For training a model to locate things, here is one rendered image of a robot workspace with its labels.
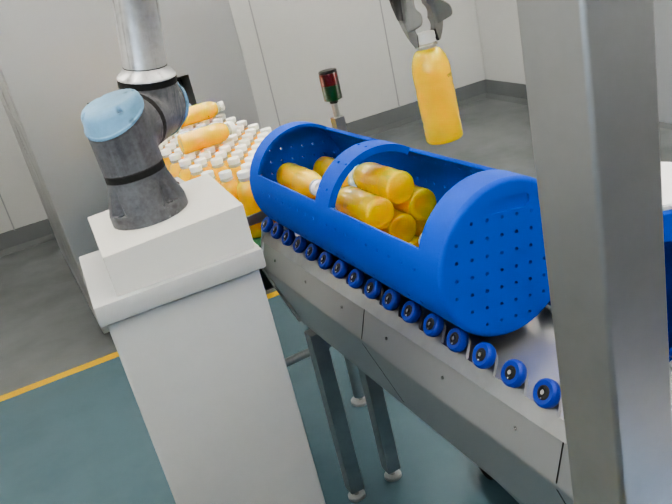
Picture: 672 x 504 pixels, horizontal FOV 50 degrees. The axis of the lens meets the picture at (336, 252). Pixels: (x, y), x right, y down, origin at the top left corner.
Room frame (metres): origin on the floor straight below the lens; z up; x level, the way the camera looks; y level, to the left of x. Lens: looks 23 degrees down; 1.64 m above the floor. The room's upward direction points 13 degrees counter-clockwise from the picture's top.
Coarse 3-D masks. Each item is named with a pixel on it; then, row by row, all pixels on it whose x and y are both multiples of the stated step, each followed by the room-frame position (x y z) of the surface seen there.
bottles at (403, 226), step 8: (400, 216) 1.42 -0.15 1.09; (408, 216) 1.43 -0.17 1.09; (392, 224) 1.41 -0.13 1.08; (400, 224) 1.42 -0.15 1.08; (408, 224) 1.43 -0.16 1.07; (416, 224) 1.47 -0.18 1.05; (424, 224) 1.45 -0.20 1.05; (392, 232) 1.41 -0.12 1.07; (400, 232) 1.42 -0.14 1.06; (408, 232) 1.43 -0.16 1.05; (416, 232) 1.48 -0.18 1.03; (408, 240) 1.42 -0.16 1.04; (416, 240) 1.43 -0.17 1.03
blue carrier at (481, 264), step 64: (320, 128) 1.93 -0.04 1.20; (256, 192) 1.82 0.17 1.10; (320, 192) 1.48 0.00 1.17; (448, 192) 1.14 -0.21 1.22; (512, 192) 1.12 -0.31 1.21; (384, 256) 1.22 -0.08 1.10; (448, 256) 1.06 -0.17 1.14; (512, 256) 1.11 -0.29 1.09; (448, 320) 1.10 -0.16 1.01; (512, 320) 1.11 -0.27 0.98
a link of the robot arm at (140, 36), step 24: (120, 0) 1.44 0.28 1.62; (144, 0) 1.45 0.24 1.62; (120, 24) 1.45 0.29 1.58; (144, 24) 1.45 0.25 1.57; (120, 48) 1.47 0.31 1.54; (144, 48) 1.45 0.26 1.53; (120, 72) 1.49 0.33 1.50; (144, 72) 1.45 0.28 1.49; (168, 72) 1.48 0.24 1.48; (168, 96) 1.46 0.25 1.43; (168, 120) 1.44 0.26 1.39
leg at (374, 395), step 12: (360, 372) 1.94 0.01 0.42; (372, 384) 1.92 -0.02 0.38; (372, 396) 1.91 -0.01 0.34; (384, 396) 1.93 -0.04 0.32; (372, 408) 1.92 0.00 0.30; (384, 408) 1.92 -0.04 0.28; (372, 420) 1.94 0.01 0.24; (384, 420) 1.92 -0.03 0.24; (384, 432) 1.92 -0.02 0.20; (384, 444) 1.91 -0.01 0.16; (384, 456) 1.91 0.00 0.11; (396, 456) 1.93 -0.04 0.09; (384, 468) 1.93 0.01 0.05; (396, 468) 1.92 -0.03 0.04; (396, 480) 1.91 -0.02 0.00
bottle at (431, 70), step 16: (416, 48) 1.32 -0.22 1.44; (432, 48) 1.31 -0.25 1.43; (416, 64) 1.31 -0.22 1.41; (432, 64) 1.29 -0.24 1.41; (448, 64) 1.31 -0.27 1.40; (416, 80) 1.31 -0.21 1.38; (432, 80) 1.29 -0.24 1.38; (448, 80) 1.30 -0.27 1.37; (432, 96) 1.29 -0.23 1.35; (448, 96) 1.29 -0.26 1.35; (432, 112) 1.29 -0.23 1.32; (448, 112) 1.29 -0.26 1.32; (432, 128) 1.30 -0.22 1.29; (448, 128) 1.29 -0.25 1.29; (432, 144) 1.31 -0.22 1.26
